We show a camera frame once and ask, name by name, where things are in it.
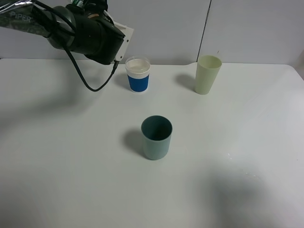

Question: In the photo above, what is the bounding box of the blue and white cup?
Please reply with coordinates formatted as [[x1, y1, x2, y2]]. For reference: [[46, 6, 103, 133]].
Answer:
[[125, 56, 151, 93]]

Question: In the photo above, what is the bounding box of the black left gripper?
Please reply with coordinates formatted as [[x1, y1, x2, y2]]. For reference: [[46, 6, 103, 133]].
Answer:
[[68, 0, 124, 65]]

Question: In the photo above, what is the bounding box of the clear plastic drink bottle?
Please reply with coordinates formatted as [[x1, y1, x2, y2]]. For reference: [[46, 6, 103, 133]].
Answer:
[[71, 0, 84, 8]]

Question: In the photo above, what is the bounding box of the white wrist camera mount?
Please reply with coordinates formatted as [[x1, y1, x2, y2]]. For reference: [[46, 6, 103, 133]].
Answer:
[[114, 22, 134, 61]]

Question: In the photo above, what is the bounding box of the black camera cable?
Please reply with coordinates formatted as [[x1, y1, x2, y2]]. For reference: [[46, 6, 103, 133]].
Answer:
[[35, 0, 119, 92]]

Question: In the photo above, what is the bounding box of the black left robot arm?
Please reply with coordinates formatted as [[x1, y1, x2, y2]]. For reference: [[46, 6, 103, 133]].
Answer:
[[0, 0, 133, 65]]

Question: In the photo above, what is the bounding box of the teal green cup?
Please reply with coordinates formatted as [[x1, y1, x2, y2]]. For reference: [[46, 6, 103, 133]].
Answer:
[[141, 115, 173, 160]]

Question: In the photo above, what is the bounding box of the tall pale green cup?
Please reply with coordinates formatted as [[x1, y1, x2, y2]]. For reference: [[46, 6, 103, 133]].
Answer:
[[194, 55, 222, 95]]

